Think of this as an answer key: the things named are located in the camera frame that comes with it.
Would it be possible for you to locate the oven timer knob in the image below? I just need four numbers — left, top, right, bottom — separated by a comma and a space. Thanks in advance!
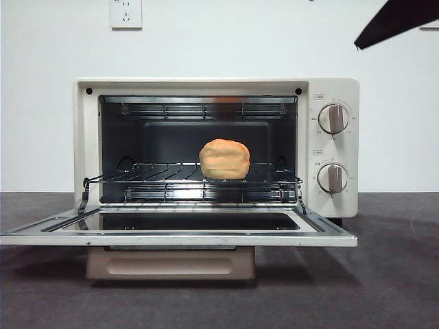
316, 163, 349, 195

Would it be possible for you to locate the glass oven door pink handle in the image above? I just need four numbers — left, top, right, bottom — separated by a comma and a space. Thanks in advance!
0, 176, 359, 280

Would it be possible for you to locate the metal wire oven rack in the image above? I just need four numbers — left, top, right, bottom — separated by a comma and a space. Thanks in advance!
84, 162, 305, 193

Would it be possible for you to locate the round golden bread roll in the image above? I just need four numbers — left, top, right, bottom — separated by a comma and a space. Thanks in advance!
199, 138, 250, 180

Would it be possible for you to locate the cream white toaster oven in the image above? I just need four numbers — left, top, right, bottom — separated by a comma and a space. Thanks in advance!
73, 77, 361, 227

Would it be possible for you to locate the oven temperature knob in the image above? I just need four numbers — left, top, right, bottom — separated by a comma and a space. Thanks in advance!
318, 103, 351, 135

